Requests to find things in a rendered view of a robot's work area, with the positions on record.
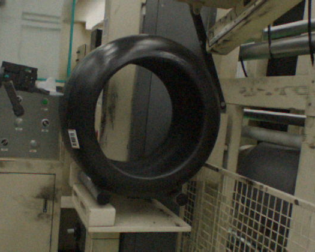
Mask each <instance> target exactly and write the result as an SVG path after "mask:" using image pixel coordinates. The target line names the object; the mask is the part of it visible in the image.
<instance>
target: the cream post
mask: <svg viewBox="0 0 315 252"><path fill-rule="evenodd" d="M141 6H142V0H105V2H104V17H103V26H104V19H105V18H107V17H108V23H107V35H106V36H104V37H103V32H102V41H101V45H104V44H107V43H109V42H111V41H113V40H116V39H117V38H121V37H124V36H127V35H133V34H139V26H140V14H141ZM135 72H136V65H133V64H129V65H127V66H126V67H124V68H122V69H121V70H119V71H117V72H116V73H115V74H114V75H113V76H112V77H111V78H110V79H109V80H108V82H107V83H106V84H105V86H104V88H103V90H102V96H101V107H100V106H97V109H96V115H95V132H98V138H97V140H98V142H99V145H100V147H101V149H102V151H103V152H104V154H105V156H106V157H107V158H109V159H112V160H117V161H127V158H128V145H129V138H130V125H131V112H132V105H133V92H134V79H135ZM104 189H105V188H104ZM105 190H106V191H107V192H108V194H109V195H110V198H118V199H123V198H124V195H120V194H116V193H113V192H111V191H109V190H107V189H105ZM120 236H121V233H120V232H88V231H87V230H86V238H85V239H86V242H85V252H119V243H120Z"/></svg>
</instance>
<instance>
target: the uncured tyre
mask: <svg viewBox="0 0 315 252"><path fill-rule="evenodd" d="M129 64H133V65H138V66H141V67H144V68H146V69H148V70H149V71H151V72H153V73H154V74H155V75H156V76H157V77H158V78H159V79H160V80H161V81H162V83H163V84H164V85H165V87H166V89H167V91H168V93H169V95H170V99H171V103H172V120H171V124H170V128H169V131H168V133H167V135H166V137H165V139H164V140H163V142H161V143H160V145H159V146H158V147H157V148H156V149H155V150H153V151H152V152H151V153H150V154H148V155H146V156H144V157H142V158H139V159H136V160H131V161H117V160H112V159H109V158H107V157H106V156H105V154H104V152H103V151H102V149H101V147H100V145H99V142H98V140H97V136H96V133H95V121H94V119H95V108H96V105H97V101H98V98H99V96H100V94H101V92H102V90H103V88H104V86H105V84H106V83H107V82H108V80H109V79H110V78H111V77H112V76H113V75H114V74H115V73H116V72H117V71H119V70H121V69H122V68H124V67H126V66H127V65H129ZM61 93H62V94H63V96H61V97H60V99H59V107H58V121H59V130H60V133H61V137H62V140H63V143H64V145H65V147H66V149H67V151H68V153H69V154H70V156H71V157H72V159H73V160H74V161H75V162H76V164H78V165H79V166H80V168H81V169H82V170H83V172H84V173H85V174H86V175H87V176H88V177H89V178H90V179H91V180H93V181H94V182H95V183H96V184H98V185H99V186H101V187H103V188H105V189H107V190H109V191H111V192H113V193H116V194H120V195H124V196H131V197H150V196H157V195H160V194H164V193H168V192H170V191H172V190H174V189H176V188H178V187H180V186H182V185H183V184H185V183H186V182H187V181H189V180H190V179H191V178H192V177H193V176H194V175H195V174H196V173H197V172H198V171H199V170H200V169H201V168H202V166H203V165H204V164H205V163H206V161H207V160H208V158H209V156H210V154H211V152H212V150H213V148H214V146H215V143H216V141H217V137H218V133H219V129H220V120H221V107H220V99H219V95H218V91H217V87H216V85H215V82H214V79H213V77H212V75H211V73H210V72H209V70H208V68H206V67H205V65H204V64H203V62H202V61H201V60H200V59H199V58H198V57H197V56H196V55H195V54H194V53H193V52H192V51H190V50H189V49H187V48H186V47H184V46H183V45H181V44H179V43H177V42H175V41H173V40H172V39H170V38H167V37H163V36H160V35H154V34H133V35H127V36H124V37H121V38H117V39H116V40H113V41H111V42H109V43H107V44H104V45H102V46H100V47H98V48H96V49H94V50H93V51H91V52H90V53H88V54H87V55H86V56H85V57H84V58H82V59H81V60H80V61H79V63H78V64H77V65H76V66H75V67H74V68H73V70H72V71H71V72H70V74H69V75H68V77H67V79H66V81H65V84H64V87H63V89H62V92H61ZM68 130H75V133H76V137H77V140H78V143H79V148H72V147H71V142H70V137H69V134H68Z"/></svg>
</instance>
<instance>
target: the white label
mask: <svg viewBox="0 0 315 252"><path fill-rule="evenodd" d="M68 134H69V137H70V142H71V147H72V148H79V143H78V140H77V137H76V133H75V130H68Z"/></svg>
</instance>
